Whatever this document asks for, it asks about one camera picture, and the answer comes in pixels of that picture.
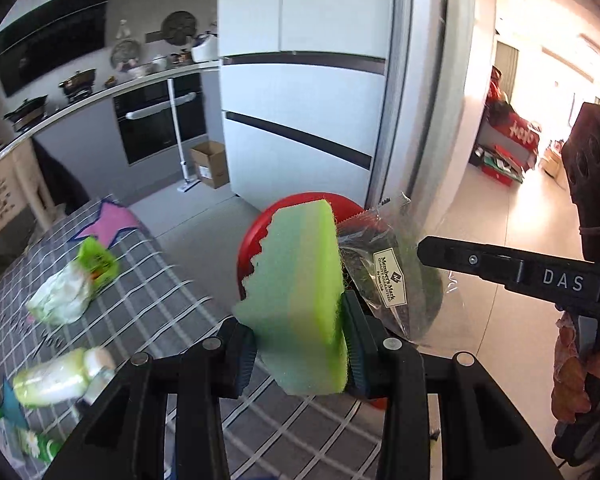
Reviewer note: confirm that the white bowl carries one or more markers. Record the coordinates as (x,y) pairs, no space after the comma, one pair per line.
(137,71)

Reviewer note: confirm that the dark cooking pot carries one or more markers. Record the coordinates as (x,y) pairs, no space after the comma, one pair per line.
(77,81)

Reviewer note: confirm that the round steel hanging strainer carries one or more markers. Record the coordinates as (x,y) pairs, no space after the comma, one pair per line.
(125,52)

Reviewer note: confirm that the grey checkered tablecloth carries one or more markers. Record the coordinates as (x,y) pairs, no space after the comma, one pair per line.
(180,305)

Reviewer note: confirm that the round dark hanging pan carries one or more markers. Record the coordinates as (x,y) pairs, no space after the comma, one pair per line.
(179,25)

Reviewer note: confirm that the white mop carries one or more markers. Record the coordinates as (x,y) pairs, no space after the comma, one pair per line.
(176,125)

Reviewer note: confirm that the green flower print packet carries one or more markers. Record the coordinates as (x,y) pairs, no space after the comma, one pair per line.
(37,445)

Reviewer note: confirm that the black built-in oven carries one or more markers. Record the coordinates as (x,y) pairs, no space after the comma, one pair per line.
(150,130)

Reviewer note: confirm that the clear plastic food packet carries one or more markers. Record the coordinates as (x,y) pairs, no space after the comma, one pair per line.
(390,280)

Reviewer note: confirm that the green snack packet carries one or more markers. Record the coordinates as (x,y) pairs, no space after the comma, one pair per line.
(97,260)

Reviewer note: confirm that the black wok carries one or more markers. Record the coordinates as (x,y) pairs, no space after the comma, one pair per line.
(27,110)

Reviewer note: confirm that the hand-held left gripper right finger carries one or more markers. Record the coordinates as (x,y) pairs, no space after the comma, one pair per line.
(357,355)

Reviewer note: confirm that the person's right hand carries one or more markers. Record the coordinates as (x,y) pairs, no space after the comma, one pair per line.
(570,385)

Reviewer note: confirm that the black range hood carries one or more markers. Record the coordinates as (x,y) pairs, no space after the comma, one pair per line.
(50,40)

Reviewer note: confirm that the white refrigerator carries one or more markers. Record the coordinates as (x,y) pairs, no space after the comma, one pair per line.
(305,110)

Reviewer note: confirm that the white green plastic bag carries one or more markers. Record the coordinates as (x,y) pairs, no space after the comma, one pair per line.
(60,295)

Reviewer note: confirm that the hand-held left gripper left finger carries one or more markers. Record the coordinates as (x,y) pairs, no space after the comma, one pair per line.
(245,365)

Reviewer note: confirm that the grey sliding door frame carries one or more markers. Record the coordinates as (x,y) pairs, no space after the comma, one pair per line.
(430,110)

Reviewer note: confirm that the white rice cooker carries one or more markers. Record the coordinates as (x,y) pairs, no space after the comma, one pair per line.
(204,50)

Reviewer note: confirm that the red plastic stool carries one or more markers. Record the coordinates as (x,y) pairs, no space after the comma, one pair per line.
(260,230)

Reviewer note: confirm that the yellow green sponge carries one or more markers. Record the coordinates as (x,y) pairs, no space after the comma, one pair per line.
(295,300)

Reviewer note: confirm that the grey kitchen cabinet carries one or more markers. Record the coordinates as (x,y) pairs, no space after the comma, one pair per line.
(80,135)

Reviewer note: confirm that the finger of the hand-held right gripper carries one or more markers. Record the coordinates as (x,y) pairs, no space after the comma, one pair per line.
(475,260)

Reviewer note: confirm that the white carved chair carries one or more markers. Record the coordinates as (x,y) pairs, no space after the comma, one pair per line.
(5,200)

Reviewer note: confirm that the light green plastic bottle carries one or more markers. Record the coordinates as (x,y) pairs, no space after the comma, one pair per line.
(55,380)

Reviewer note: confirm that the teal orange small wrapper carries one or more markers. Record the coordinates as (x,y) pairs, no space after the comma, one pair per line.
(10,407)

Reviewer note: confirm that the cardboard box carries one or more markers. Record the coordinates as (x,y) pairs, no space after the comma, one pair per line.
(212,165)

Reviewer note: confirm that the pile of red gift boxes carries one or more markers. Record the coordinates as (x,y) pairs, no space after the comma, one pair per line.
(515,130)

